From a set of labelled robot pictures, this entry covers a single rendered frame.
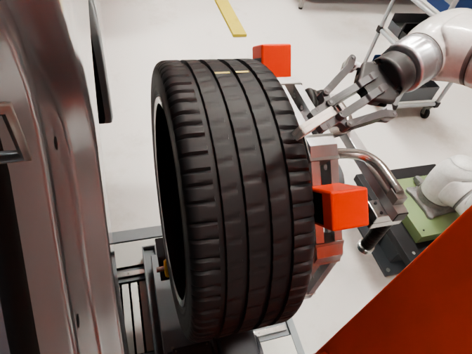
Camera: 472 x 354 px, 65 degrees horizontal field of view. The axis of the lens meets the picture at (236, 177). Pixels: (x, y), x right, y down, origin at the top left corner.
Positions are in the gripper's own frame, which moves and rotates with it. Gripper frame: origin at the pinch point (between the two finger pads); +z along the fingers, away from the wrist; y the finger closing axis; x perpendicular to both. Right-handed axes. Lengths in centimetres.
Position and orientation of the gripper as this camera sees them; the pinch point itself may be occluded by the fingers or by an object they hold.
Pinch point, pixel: (314, 123)
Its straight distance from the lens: 58.6
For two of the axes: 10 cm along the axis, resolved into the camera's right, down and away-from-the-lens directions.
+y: -5.6, -8.2, 0.9
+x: 2.5, -2.7, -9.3
